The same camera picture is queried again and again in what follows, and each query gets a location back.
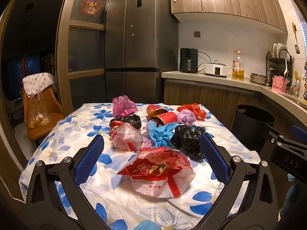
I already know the window blind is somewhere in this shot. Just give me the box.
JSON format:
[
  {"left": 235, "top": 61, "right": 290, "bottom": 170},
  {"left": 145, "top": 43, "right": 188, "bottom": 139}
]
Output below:
[{"left": 301, "top": 20, "right": 307, "bottom": 60}]

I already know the stack of white dishes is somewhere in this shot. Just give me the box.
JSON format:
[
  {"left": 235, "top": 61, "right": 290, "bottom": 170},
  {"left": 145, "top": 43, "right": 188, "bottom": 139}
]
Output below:
[{"left": 271, "top": 43, "right": 288, "bottom": 55}]

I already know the large red printed plastic bag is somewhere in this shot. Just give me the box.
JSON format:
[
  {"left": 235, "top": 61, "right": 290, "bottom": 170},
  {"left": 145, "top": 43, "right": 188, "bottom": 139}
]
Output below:
[{"left": 117, "top": 147, "right": 196, "bottom": 199}]

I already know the black dish rack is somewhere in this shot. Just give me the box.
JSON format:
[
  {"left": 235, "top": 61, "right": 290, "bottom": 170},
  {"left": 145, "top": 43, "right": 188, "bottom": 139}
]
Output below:
[{"left": 266, "top": 43, "right": 295, "bottom": 88}]

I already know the polka dot cloth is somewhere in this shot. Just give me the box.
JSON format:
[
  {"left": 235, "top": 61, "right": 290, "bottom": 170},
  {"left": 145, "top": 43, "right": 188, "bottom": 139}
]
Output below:
[{"left": 22, "top": 72, "right": 55, "bottom": 99}]

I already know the pink plastic bag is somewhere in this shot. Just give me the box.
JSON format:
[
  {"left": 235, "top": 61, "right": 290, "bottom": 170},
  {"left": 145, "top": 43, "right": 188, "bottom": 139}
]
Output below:
[{"left": 113, "top": 96, "right": 138, "bottom": 118}]

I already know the wooden wall cabinet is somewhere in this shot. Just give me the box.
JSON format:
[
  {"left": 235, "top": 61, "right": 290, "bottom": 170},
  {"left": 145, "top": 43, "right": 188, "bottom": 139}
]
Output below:
[{"left": 169, "top": 0, "right": 288, "bottom": 33}]

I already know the blue striped curtain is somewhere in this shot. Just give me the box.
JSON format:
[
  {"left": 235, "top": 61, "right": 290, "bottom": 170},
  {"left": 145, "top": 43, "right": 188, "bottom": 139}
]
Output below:
[{"left": 6, "top": 55, "right": 42, "bottom": 101}]

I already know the red paper cup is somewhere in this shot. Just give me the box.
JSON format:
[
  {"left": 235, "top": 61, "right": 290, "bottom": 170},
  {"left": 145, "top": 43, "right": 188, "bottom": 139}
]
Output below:
[
  {"left": 149, "top": 112, "right": 178, "bottom": 127},
  {"left": 146, "top": 104, "right": 168, "bottom": 120}
]

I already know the steel bowl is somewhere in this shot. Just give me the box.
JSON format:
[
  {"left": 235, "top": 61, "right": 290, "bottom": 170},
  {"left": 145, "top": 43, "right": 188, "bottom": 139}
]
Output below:
[{"left": 249, "top": 73, "right": 269, "bottom": 85}]

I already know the red and white plastic bag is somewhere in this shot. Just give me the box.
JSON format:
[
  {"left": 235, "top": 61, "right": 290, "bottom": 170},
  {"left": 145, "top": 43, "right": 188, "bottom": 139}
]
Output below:
[{"left": 110, "top": 122, "right": 144, "bottom": 152}]

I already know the black plastic bag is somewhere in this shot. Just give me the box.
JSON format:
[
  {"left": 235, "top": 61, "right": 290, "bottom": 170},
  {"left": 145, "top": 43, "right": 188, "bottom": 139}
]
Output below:
[
  {"left": 171, "top": 125, "right": 207, "bottom": 160},
  {"left": 110, "top": 114, "right": 142, "bottom": 130}
]

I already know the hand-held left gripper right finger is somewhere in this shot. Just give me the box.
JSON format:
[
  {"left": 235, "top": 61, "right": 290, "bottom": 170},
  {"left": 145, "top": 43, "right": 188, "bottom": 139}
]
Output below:
[{"left": 199, "top": 133, "right": 280, "bottom": 230}]

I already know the kitchen counter with wooden cabinets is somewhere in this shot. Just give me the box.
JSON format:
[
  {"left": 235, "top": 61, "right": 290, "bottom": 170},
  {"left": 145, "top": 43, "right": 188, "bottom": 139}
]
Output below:
[{"left": 161, "top": 71, "right": 307, "bottom": 154}]

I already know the blue floral tablecloth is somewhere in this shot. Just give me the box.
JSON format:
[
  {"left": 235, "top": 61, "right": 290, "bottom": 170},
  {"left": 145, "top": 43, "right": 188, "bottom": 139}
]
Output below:
[{"left": 19, "top": 103, "right": 261, "bottom": 230}]

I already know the pink utensil basket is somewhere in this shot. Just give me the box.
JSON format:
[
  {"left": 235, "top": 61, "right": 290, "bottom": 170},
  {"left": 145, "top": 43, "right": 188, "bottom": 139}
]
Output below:
[{"left": 272, "top": 75, "right": 291, "bottom": 94}]

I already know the wooden glass panel door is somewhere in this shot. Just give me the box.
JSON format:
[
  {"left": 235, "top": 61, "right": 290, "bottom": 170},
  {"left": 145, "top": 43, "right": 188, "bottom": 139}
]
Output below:
[{"left": 56, "top": 0, "right": 123, "bottom": 115}]

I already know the red paper cup front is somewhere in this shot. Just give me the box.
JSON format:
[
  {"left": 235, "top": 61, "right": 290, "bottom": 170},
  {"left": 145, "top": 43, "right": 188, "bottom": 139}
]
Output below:
[{"left": 149, "top": 112, "right": 178, "bottom": 127}]

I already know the grey refrigerator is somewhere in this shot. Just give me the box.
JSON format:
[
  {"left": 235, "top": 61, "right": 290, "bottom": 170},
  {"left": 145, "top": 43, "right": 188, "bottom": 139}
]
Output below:
[{"left": 104, "top": 0, "right": 179, "bottom": 104}]

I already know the black power cable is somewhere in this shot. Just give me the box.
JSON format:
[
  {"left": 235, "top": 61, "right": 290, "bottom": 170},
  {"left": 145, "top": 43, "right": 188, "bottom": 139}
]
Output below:
[{"left": 197, "top": 51, "right": 212, "bottom": 74}]

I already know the red paper cup back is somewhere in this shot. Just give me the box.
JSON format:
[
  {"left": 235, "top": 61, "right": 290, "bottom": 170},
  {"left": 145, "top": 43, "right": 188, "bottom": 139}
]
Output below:
[{"left": 146, "top": 104, "right": 168, "bottom": 120}]

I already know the orange chair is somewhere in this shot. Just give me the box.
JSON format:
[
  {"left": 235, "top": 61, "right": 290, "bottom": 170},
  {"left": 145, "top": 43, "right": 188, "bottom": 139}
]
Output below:
[{"left": 22, "top": 86, "right": 65, "bottom": 140}]

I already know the clear plastic bag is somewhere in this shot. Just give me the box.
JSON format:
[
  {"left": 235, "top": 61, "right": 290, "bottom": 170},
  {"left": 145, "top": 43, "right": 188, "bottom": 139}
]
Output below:
[{"left": 27, "top": 92, "right": 52, "bottom": 128}]

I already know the black air fryer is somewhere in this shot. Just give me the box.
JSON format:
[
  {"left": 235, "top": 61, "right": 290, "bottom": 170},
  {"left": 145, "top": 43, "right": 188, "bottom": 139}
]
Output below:
[{"left": 180, "top": 48, "right": 199, "bottom": 73}]

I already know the blue plastic bag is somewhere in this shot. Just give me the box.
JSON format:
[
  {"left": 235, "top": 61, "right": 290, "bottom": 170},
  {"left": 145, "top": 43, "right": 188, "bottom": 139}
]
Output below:
[{"left": 144, "top": 122, "right": 179, "bottom": 148}]

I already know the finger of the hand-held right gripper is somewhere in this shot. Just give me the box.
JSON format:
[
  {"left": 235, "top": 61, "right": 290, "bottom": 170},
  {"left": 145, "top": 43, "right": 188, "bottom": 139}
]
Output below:
[
  {"left": 267, "top": 131, "right": 288, "bottom": 146},
  {"left": 291, "top": 125, "right": 307, "bottom": 138}
]

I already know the white electric cooker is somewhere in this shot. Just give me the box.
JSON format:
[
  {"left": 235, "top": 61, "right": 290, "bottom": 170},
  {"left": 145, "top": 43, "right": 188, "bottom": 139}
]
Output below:
[{"left": 205, "top": 61, "right": 228, "bottom": 78}]

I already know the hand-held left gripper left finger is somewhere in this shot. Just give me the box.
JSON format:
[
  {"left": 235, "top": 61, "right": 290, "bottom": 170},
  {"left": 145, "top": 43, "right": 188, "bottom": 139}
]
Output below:
[{"left": 24, "top": 135, "right": 107, "bottom": 230}]

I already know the hanging metal spatula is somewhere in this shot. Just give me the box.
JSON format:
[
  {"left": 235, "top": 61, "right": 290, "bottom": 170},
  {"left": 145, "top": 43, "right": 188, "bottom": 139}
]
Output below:
[{"left": 291, "top": 23, "right": 301, "bottom": 54}]

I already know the black trash bin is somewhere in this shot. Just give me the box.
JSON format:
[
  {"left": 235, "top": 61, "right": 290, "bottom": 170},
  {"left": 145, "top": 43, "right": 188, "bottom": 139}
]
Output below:
[{"left": 231, "top": 104, "right": 276, "bottom": 157}]

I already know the red flower door decal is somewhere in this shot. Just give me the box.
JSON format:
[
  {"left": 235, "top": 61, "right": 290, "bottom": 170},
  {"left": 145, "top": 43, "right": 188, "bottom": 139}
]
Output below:
[{"left": 80, "top": 0, "right": 100, "bottom": 15}]

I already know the cooking oil bottle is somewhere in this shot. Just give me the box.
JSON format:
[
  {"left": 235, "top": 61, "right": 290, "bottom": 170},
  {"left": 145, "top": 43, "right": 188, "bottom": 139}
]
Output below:
[{"left": 231, "top": 51, "right": 245, "bottom": 81}]

